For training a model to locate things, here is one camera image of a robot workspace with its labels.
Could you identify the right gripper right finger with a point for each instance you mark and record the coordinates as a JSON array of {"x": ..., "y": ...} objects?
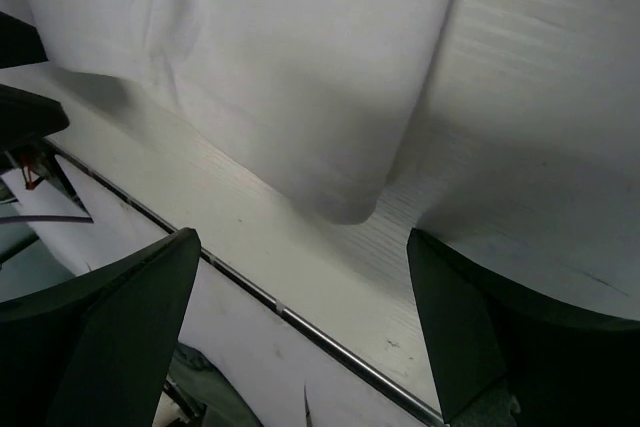
[{"x": 502, "y": 354}]

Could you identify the white t shirt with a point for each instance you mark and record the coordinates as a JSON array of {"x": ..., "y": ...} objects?
[{"x": 311, "y": 96}]

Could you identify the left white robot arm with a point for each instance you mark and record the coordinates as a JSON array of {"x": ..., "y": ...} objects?
[{"x": 27, "y": 117}]

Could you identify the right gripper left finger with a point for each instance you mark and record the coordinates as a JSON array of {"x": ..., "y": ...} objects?
[{"x": 95, "y": 350}]

